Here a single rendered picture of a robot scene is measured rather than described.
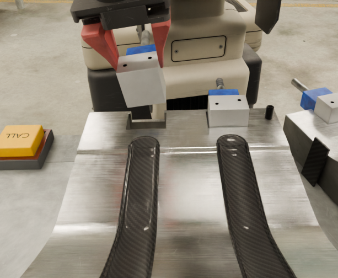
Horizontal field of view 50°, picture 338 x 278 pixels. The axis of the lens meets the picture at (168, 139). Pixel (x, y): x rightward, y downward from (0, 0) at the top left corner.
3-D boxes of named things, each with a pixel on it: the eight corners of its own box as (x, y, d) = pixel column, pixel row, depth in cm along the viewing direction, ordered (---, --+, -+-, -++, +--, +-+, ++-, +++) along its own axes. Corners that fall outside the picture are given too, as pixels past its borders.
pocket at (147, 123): (131, 132, 54) (129, 111, 52) (167, 131, 54) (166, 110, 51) (128, 151, 50) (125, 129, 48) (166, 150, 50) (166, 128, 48)
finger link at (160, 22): (180, 79, 43) (166, 1, 36) (121, 87, 43) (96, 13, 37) (178, 48, 47) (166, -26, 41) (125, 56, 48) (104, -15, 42)
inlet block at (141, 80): (133, 52, 55) (124, 19, 52) (165, 47, 55) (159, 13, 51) (127, 108, 46) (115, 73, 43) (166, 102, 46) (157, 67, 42)
